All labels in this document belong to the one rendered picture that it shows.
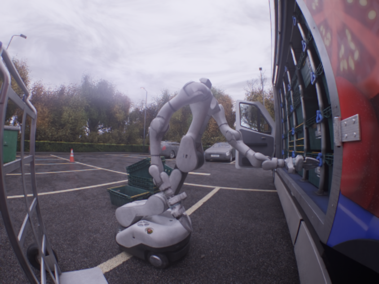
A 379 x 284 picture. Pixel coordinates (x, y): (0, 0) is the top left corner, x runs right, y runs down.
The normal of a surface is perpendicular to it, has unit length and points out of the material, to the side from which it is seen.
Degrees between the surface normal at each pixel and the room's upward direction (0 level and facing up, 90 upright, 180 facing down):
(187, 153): 90
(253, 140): 94
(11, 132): 94
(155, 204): 90
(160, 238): 56
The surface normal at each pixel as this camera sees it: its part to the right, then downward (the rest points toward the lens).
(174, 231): 0.53, -0.70
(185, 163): -0.35, -0.04
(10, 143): 0.92, 0.07
